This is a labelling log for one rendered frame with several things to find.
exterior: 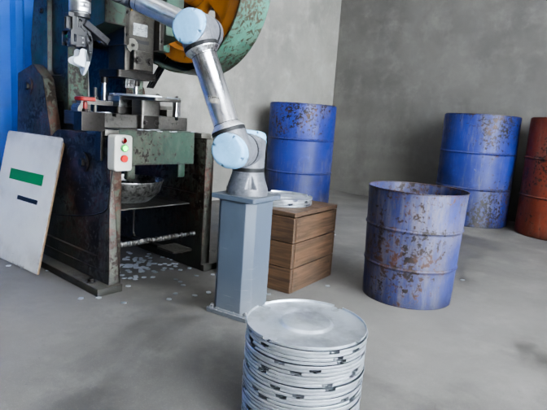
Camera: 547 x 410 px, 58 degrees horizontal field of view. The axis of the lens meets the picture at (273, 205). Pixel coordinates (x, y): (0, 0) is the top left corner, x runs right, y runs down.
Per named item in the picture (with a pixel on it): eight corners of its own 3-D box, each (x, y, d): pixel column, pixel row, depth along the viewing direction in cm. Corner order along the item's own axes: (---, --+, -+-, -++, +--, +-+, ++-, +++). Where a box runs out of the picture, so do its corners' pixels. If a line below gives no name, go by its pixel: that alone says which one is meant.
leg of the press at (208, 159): (220, 268, 240) (230, 77, 225) (202, 272, 232) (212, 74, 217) (116, 230, 299) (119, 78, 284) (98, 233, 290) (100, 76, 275)
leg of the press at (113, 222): (123, 291, 200) (127, 62, 185) (97, 297, 191) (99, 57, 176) (25, 243, 259) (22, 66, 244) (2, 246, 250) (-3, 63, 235)
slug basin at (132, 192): (177, 202, 233) (178, 181, 231) (113, 208, 207) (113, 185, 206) (136, 192, 255) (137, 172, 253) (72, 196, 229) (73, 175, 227)
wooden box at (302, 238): (330, 274, 240) (337, 204, 234) (289, 294, 209) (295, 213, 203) (264, 257, 262) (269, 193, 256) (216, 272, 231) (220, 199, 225)
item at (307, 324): (387, 325, 121) (388, 322, 121) (321, 364, 99) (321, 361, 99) (295, 294, 139) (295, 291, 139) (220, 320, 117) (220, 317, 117)
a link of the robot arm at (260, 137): (269, 167, 183) (272, 130, 181) (256, 169, 171) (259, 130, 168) (239, 164, 187) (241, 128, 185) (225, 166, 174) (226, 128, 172)
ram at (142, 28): (159, 73, 219) (161, 3, 214) (129, 69, 207) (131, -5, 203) (137, 74, 230) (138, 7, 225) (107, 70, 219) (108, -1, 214)
